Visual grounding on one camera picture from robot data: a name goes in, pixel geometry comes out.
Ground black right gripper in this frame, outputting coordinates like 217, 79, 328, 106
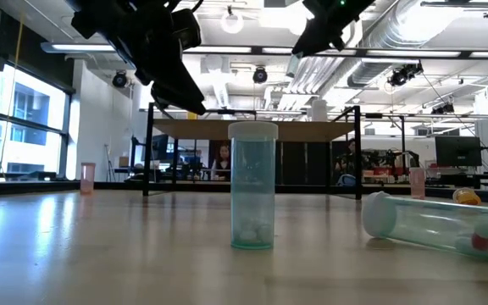
291, 0, 376, 56

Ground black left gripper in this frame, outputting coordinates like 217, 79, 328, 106
69, 0, 207, 116

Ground pink medicine bottle white cap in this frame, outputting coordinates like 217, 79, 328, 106
80, 162, 97, 196
409, 167, 426, 201

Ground teal medicine bottle white pills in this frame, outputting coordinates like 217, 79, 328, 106
227, 121, 279, 251

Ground teal medicine bottle red pill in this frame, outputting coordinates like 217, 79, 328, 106
361, 191, 488, 266

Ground black overhead light bar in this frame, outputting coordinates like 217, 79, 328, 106
40, 41, 488, 60

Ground person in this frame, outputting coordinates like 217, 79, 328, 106
209, 143, 232, 181
335, 138, 368, 179

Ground large window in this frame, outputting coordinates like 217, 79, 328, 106
0, 63, 74, 181

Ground black computer monitor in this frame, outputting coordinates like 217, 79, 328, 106
434, 135, 483, 168

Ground black ceiling camera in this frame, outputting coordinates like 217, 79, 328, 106
430, 103, 456, 115
386, 62, 424, 88
111, 69, 129, 89
252, 66, 269, 85

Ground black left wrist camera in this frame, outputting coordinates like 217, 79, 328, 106
170, 7, 203, 51

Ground silver ventilation duct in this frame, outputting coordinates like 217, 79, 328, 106
347, 0, 468, 88

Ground white coiled ring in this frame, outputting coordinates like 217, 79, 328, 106
220, 11, 245, 35

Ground wooden shelf black metal frame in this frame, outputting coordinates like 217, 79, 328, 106
142, 102, 363, 201

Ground yellow cable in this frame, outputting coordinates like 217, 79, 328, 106
0, 20, 25, 181

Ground black aluminium table frame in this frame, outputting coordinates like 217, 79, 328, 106
0, 180, 488, 204

